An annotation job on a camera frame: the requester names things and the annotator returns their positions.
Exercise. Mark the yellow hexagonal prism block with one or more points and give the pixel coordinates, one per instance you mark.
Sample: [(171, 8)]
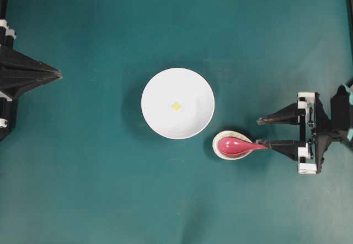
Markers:
[(176, 106)]

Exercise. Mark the pink plastic spoon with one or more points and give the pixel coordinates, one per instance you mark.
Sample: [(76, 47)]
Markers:
[(240, 146)]

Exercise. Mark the speckled egg-shaped spoon rest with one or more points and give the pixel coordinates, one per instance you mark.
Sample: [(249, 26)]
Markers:
[(224, 134)]

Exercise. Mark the white round bowl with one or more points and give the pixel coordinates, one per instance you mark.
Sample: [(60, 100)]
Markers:
[(186, 87)]

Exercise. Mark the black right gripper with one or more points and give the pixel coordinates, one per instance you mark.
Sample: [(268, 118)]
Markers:
[(302, 113)]

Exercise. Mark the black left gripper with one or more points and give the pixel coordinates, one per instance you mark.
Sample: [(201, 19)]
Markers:
[(15, 82)]

